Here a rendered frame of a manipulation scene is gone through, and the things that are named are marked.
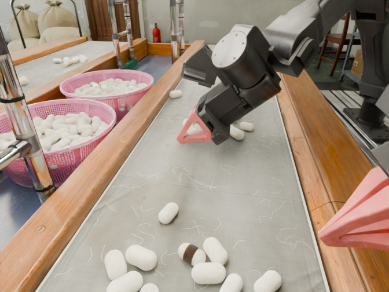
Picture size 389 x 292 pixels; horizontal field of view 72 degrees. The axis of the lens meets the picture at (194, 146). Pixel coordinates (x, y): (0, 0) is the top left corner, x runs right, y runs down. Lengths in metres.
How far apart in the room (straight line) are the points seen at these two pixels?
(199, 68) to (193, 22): 4.65
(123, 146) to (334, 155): 0.37
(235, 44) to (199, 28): 4.69
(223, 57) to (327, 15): 0.19
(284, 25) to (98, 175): 0.37
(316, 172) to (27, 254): 0.40
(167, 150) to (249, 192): 0.18
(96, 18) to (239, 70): 5.08
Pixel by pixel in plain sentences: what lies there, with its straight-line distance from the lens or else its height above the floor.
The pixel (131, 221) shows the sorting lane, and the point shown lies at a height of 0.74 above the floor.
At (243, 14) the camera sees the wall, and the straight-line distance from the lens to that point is 5.07.
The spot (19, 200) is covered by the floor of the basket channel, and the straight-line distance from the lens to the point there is 0.59.
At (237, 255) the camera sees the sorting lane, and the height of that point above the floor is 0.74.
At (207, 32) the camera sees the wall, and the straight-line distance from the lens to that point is 5.08.
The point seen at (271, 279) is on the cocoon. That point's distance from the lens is 0.31.
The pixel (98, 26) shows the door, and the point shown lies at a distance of 5.42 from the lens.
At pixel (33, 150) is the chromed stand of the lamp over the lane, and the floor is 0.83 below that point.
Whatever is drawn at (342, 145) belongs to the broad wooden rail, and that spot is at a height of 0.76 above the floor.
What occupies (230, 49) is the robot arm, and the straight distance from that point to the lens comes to 0.39.
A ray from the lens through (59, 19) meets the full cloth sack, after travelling 4.78.
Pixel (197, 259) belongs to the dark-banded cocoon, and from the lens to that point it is 0.32.
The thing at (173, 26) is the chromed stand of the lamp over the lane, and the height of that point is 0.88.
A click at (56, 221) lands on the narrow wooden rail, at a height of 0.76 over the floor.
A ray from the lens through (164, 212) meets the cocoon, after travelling 0.36.
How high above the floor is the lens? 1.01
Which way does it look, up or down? 31 degrees down
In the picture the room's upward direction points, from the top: straight up
